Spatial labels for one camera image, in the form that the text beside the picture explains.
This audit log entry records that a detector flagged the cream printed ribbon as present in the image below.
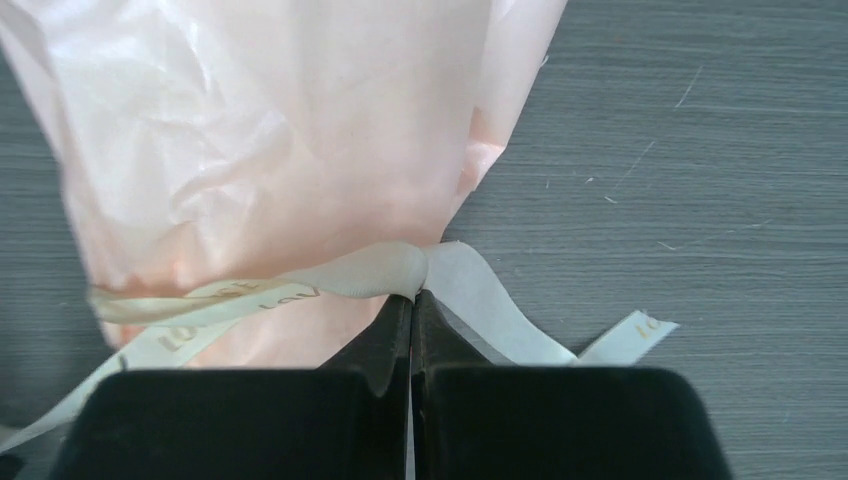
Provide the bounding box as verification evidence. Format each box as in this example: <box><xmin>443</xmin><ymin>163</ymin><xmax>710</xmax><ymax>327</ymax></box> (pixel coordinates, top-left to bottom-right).
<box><xmin>1</xmin><ymin>242</ymin><xmax>678</xmax><ymax>451</ymax></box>

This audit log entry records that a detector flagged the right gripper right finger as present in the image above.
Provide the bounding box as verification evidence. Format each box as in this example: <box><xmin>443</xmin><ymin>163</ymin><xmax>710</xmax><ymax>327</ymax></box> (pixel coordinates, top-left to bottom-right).
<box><xmin>411</xmin><ymin>291</ymin><xmax>732</xmax><ymax>479</ymax></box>

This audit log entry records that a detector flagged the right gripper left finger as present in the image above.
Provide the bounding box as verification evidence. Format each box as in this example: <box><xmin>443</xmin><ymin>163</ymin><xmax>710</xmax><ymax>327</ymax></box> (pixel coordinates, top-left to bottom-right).
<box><xmin>50</xmin><ymin>296</ymin><xmax>412</xmax><ymax>479</ymax></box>

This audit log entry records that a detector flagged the pink paper bouquet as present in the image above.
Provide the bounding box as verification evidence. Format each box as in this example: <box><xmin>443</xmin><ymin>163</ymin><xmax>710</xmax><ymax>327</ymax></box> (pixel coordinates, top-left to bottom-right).
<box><xmin>1</xmin><ymin>1</ymin><xmax>566</xmax><ymax>368</ymax></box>

